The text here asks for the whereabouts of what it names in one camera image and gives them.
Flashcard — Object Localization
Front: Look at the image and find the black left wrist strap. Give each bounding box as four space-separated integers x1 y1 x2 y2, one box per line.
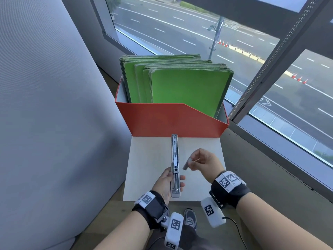
132 190 170 230

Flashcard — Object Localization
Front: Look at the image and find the grey window frame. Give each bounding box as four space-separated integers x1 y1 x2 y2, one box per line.
88 0 333 203

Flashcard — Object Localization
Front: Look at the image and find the person's dark trouser leg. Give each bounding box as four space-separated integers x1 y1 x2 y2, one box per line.
145 226 222 250

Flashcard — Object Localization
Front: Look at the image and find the black left camera cable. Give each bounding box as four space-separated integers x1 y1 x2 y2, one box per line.
148 236 167 250

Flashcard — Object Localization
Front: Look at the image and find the person's right forearm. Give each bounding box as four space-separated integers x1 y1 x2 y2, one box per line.
236 192 333 250

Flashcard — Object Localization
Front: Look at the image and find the stack of green folders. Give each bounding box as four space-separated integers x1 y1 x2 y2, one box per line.
119 54 234 119

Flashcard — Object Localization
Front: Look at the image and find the orange file box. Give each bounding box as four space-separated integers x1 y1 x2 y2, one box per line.
115 77 229 138

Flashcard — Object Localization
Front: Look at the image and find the black right camera cable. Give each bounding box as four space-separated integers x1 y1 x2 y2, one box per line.
222 217 249 250

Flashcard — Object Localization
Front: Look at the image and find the grey fabric partition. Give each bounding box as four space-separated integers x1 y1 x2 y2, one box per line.
0 0 132 250

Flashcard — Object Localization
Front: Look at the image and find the metal bead chain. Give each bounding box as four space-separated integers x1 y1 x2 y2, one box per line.
228 0 320 120

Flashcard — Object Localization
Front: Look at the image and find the grey sneaker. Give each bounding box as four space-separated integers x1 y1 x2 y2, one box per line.
183 208 197 230

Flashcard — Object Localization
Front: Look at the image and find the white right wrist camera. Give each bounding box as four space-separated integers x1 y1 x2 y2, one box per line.
200 196 226 228

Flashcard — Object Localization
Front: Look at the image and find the person's left hand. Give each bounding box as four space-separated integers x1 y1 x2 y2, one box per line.
152 168 186 206

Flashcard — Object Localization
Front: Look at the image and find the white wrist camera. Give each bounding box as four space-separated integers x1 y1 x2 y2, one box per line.
161 212 184 250
200 196 226 228

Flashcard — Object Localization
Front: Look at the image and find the person's right hand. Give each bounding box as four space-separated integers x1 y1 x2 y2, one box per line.
188 148 226 184

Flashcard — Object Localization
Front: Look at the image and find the street lamp pole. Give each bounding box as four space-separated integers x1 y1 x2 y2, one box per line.
207 17 225 60

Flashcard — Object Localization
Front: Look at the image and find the black camera cable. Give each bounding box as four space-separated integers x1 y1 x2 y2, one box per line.
222 217 249 250
148 236 167 250

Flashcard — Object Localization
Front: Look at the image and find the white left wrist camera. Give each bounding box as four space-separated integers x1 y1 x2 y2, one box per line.
161 212 184 250

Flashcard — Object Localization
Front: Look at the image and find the grey metal stapler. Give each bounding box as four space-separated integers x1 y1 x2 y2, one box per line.
170 134 181 198

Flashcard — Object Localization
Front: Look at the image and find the black wrist strap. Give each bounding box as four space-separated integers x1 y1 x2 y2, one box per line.
132 190 170 230
209 171 251 209

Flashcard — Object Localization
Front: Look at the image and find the black right wrist strap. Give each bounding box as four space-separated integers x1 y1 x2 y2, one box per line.
209 171 251 209

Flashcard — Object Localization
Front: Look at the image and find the person's left forearm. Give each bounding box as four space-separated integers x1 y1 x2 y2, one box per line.
93 210 151 250

